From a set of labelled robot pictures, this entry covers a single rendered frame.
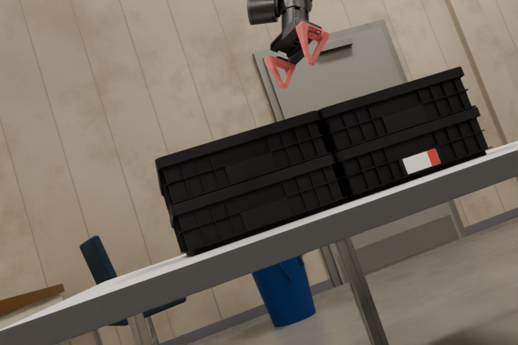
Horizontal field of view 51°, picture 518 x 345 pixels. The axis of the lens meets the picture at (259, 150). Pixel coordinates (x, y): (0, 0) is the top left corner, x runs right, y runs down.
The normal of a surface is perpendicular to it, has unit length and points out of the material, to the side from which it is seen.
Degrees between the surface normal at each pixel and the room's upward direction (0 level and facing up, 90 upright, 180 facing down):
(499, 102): 90
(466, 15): 90
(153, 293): 90
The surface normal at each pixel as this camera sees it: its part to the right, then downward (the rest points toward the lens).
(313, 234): 0.18, -0.19
